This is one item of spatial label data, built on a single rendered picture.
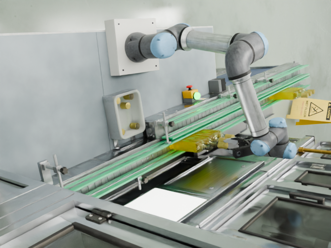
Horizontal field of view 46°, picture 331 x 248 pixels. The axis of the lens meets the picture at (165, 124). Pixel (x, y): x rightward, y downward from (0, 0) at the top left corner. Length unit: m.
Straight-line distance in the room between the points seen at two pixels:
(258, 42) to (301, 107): 3.69
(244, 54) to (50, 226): 1.00
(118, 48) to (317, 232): 1.19
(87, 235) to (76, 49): 1.13
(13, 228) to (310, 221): 1.08
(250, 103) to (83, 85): 0.78
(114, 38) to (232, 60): 0.64
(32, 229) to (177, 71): 1.55
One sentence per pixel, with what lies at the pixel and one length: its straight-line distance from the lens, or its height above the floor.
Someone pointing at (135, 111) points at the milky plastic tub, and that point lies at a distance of 2.05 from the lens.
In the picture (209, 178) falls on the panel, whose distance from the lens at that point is 1.96.
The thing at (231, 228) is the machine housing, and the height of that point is 1.48.
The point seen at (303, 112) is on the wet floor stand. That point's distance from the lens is 5.32.
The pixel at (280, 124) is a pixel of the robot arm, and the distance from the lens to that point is 1.79.
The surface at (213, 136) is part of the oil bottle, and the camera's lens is 2.10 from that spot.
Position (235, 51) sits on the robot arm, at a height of 1.43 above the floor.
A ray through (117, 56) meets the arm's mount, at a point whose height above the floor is 0.82.
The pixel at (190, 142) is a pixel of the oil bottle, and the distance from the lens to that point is 2.03.
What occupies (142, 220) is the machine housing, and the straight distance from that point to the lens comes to 0.90.
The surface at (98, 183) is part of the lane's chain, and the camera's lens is 1.84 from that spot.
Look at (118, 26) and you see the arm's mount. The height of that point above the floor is 0.83.
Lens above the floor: 2.30
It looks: 42 degrees down
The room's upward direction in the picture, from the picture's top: 94 degrees clockwise
